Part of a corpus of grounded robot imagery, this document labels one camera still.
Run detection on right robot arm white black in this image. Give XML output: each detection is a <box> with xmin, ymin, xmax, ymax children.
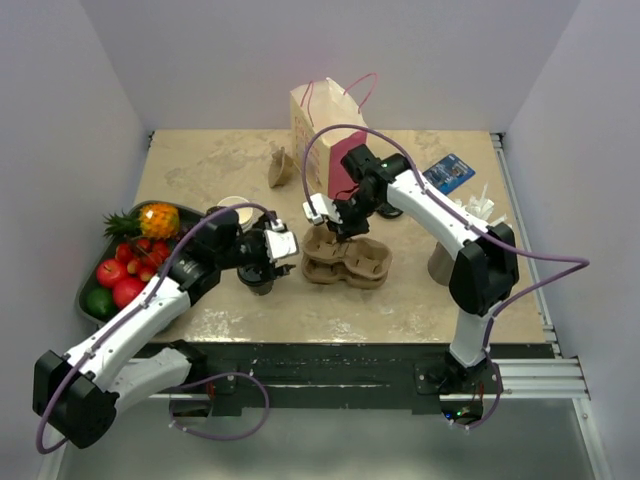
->
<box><xmin>328</xmin><ymin>146</ymin><xmax>519</xmax><ymax>393</ymax></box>

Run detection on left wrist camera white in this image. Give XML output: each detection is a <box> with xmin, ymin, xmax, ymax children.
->
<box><xmin>264</xmin><ymin>220</ymin><xmax>299</xmax><ymax>261</ymax></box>

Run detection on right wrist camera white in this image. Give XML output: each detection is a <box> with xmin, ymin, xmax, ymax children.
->
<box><xmin>302</xmin><ymin>193</ymin><xmax>342</xmax><ymax>225</ymax></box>

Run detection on red apple rear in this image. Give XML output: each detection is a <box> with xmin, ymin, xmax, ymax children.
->
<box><xmin>95</xmin><ymin>258</ymin><xmax>129</xmax><ymax>289</ymax></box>

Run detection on dark green fruit tray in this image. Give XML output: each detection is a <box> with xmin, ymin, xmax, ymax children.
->
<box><xmin>76</xmin><ymin>201</ymin><xmax>204</xmax><ymax>326</ymax></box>

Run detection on purple cable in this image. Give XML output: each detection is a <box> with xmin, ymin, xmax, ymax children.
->
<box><xmin>302</xmin><ymin>124</ymin><xmax>591</xmax><ymax>361</ymax></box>
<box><xmin>35</xmin><ymin>202</ymin><xmax>281</xmax><ymax>455</ymax></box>

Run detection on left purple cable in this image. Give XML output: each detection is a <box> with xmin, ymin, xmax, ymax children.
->
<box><xmin>35</xmin><ymin>202</ymin><xmax>281</xmax><ymax>455</ymax></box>

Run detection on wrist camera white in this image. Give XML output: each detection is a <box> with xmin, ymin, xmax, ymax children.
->
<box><xmin>302</xmin><ymin>193</ymin><xmax>342</xmax><ymax>225</ymax></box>
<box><xmin>264</xmin><ymin>220</ymin><xmax>299</xmax><ymax>261</ymax></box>

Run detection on green lime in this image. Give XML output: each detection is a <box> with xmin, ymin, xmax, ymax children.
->
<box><xmin>86</xmin><ymin>287</ymin><xmax>118</xmax><ymax>321</ymax></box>

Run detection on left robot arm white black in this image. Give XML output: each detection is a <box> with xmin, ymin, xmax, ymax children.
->
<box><xmin>32</xmin><ymin>205</ymin><xmax>299</xmax><ymax>454</ymax></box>

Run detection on blue razor package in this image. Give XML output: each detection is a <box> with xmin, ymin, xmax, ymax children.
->
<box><xmin>422</xmin><ymin>153</ymin><xmax>476</xmax><ymax>195</ymax></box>

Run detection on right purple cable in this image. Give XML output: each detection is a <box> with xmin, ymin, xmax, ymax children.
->
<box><xmin>302</xmin><ymin>124</ymin><xmax>591</xmax><ymax>361</ymax></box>

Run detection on red apple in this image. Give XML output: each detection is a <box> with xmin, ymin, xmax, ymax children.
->
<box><xmin>95</xmin><ymin>258</ymin><xmax>129</xmax><ymax>289</ymax></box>
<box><xmin>112</xmin><ymin>277</ymin><xmax>146</xmax><ymax>310</ymax></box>

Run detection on toy pineapple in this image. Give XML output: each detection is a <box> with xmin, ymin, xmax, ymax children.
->
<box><xmin>104</xmin><ymin>202</ymin><xmax>180</xmax><ymax>239</ymax></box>

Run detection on single cardboard cup carrier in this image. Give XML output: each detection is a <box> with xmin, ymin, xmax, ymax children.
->
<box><xmin>267</xmin><ymin>147</ymin><xmax>295</xmax><ymax>189</ymax></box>

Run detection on black coffee cup lid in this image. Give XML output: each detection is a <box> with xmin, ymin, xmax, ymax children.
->
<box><xmin>237</xmin><ymin>264</ymin><xmax>274</xmax><ymax>289</ymax></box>

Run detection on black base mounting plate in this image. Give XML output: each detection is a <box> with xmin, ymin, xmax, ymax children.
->
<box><xmin>87</xmin><ymin>342</ymin><xmax>556</xmax><ymax>417</ymax></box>

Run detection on pink beige paper bag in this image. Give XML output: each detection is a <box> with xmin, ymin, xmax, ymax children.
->
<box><xmin>290</xmin><ymin>72</ymin><xmax>378</xmax><ymax>198</ymax></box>

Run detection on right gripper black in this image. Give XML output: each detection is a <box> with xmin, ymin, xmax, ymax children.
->
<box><xmin>325</xmin><ymin>189</ymin><xmax>384</xmax><ymax>241</ymax></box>

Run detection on dark paper coffee cup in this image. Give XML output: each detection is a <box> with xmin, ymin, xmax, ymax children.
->
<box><xmin>247</xmin><ymin>281</ymin><xmax>274</xmax><ymax>296</ymax></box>

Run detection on red apple front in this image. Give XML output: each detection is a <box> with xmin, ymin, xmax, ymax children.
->
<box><xmin>112</xmin><ymin>277</ymin><xmax>146</xmax><ymax>310</ymax></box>

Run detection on grey straw holder cup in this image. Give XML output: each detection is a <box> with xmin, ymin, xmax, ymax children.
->
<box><xmin>427</xmin><ymin>242</ymin><xmax>455</xmax><ymax>286</ymax></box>

